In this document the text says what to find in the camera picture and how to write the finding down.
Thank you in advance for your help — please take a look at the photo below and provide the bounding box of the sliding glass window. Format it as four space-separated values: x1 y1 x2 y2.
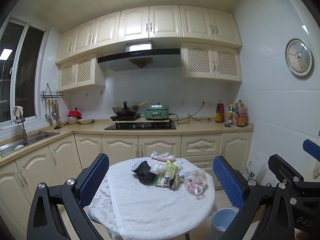
0 17 47 130

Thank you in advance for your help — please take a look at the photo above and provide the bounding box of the round table with white towel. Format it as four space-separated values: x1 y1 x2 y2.
107 157 215 240

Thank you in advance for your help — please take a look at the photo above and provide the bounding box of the stainless steel sink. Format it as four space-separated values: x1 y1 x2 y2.
0 131 60 157

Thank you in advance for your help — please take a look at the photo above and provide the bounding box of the clear bag with pink bits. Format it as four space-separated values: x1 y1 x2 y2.
184 176 208 196

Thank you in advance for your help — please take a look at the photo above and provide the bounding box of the dark cooking oil bottle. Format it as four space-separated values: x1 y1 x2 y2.
215 99 225 123

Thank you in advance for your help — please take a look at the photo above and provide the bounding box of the cream kitchen cabinet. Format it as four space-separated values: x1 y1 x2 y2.
55 4 242 64
0 119 254 230

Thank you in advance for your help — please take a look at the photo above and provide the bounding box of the black power cable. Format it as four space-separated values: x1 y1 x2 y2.
170 102 217 125

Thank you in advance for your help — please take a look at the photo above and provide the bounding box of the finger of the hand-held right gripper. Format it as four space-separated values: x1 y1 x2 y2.
303 139 320 161
268 154 305 184

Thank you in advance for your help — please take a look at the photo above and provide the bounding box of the dark wok with wooden handle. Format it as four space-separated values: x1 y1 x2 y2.
112 101 148 116

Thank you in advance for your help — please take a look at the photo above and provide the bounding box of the blue trash bin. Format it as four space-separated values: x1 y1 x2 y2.
211 208 239 240

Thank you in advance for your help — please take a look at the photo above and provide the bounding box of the green electric cooking pot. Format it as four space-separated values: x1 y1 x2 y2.
144 102 171 120

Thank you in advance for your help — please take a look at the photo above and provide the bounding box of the yellow snack wrapper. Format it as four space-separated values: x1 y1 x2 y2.
164 160 181 180

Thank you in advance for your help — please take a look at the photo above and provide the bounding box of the clear bag with orange contents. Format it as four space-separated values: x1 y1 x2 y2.
151 151 177 162

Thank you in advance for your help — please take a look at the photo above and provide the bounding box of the cream lower kitchen cabinet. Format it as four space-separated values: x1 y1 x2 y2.
0 119 254 230

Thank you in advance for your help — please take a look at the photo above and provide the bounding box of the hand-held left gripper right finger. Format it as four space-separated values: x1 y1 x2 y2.
212 155 297 240

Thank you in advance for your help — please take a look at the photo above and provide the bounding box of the wooden board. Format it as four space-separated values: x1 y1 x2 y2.
115 119 173 124

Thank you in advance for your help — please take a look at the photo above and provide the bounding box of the metal spatula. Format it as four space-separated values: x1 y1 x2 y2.
48 100 54 126

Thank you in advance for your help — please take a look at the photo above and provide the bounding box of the black induction cooker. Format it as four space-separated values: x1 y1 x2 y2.
110 113 142 122

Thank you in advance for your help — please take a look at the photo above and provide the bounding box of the metal sink faucet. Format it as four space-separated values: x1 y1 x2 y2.
21 117 28 141

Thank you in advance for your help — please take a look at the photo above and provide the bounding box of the white rice bag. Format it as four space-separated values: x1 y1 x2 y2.
244 147 272 183

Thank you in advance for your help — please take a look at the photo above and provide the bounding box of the black plastic bag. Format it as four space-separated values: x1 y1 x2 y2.
131 160 157 185

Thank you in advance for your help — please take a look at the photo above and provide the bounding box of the cream cabinet drawer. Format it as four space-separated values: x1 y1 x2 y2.
181 134 222 157

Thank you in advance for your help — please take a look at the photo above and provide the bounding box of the black glass gas hob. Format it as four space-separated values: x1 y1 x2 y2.
104 120 177 130

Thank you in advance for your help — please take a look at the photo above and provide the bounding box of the cream upper kitchen cabinet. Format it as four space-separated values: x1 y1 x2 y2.
55 4 242 64

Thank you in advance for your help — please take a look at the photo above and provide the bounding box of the pale strawberry print wrapper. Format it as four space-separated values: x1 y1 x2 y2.
154 174 179 190

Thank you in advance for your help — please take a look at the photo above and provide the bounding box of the black range hood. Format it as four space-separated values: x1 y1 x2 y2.
97 40 181 72

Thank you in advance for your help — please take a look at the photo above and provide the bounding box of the wire utensil rack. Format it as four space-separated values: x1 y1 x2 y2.
40 84 65 100

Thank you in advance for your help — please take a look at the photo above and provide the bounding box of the cream lattice door cabinet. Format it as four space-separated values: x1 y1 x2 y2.
181 42 242 82
58 53 107 92

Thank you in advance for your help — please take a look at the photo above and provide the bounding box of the marble pattern tablecloth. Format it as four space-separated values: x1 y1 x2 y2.
88 172 218 240

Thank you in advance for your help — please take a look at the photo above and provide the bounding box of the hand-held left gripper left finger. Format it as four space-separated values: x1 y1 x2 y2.
26 153 110 240

